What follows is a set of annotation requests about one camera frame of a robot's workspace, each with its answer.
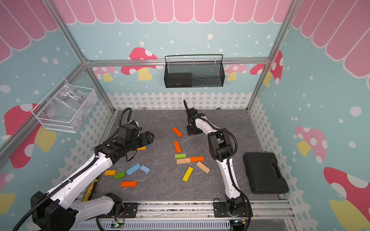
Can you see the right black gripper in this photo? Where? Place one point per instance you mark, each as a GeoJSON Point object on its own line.
{"type": "Point", "coordinates": [189, 131]}

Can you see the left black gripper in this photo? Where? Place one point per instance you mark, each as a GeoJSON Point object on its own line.
{"type": "Point", "coordinates": [144, 142]}

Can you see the orange block short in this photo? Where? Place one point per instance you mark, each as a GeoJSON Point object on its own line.
{"type": "Point", "coordinates": [197, 159]}

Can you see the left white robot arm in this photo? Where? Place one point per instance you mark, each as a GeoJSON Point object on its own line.
{"type": "Point", "coordinates": [56, 210]}

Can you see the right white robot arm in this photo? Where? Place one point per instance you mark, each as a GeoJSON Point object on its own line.
{"type": "Point", "coordinates": [223, 146]}

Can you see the yellow-orange block upper left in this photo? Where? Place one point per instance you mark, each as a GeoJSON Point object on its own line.
{"type": "Point", "coordinates": [142, 148]}

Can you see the green block centre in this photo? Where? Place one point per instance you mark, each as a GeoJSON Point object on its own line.
{"type": "Point", "coordinates": [180, 156]}

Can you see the green block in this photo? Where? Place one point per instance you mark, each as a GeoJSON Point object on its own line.
{"type": "Point", "coordinates": [119, 175]}
{"type": "Point", "coordinates": [180, 156]}

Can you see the light blue short block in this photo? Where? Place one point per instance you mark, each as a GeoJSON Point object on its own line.
{"type": "Point", "coordinates": [145, 169]}

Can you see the natural wood block left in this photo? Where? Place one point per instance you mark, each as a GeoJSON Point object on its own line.
{"type": "Point", "coordinates": [183, 161]}

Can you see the natural wood block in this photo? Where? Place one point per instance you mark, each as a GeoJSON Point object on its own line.
{"type": "Point", "coordinates": [203, 167]}
{"type": "Point", "coordinates": [183, 161]}

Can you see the light blue long block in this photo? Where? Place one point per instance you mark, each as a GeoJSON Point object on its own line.
{"type": "Point", "coordinates": [133, 169]}

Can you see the natural wood block right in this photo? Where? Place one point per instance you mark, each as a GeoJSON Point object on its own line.
{"type": "Point", "coordinates": [203, 167]}

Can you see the yellow long block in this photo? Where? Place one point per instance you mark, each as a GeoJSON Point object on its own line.
{"type": "Point", "coordinates": [188, 174]}

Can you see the green block lower left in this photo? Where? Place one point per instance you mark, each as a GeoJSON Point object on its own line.
{"type": "Point", "coordinates": [119, 175]}

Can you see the orange block front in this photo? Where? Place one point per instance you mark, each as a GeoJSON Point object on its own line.
{"type": "Point", "coordinates": [128, 184]}

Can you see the yellow-orange small block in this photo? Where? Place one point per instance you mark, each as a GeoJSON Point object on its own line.
{"type": "Point", "coordinates": [110, 172]}

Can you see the black box in basket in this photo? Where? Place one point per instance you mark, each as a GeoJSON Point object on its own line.
{"type": "Point", "coordinates": [178, 80]}

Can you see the clear plastic bag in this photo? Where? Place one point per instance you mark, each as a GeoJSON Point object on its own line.
{"type": "Point", "coordinates": [68, 100]}

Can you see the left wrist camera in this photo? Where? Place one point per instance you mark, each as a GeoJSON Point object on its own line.
{"type": "Point", "coordinates": [130, 130]}

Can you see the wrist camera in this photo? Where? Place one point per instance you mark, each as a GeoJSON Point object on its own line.
{"type": "Point", "coordinates": [190, 113]}
{"type": "Point", "coordinates": [130, 130]}

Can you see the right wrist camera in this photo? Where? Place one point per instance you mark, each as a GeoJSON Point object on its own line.
{"type": "Point", "coordinates": [190, 113]}

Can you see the black wire basket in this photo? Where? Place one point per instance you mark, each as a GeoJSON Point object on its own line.
{"type": "Point", "coordinates": [207, 69]}

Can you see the yellow handled tool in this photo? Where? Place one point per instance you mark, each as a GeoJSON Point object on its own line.
{"type": "Point", "coordinates": [91, 190]}

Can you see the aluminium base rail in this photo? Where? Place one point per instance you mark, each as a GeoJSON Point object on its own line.
{"type": "Point", "coordinates": [267, 215]}

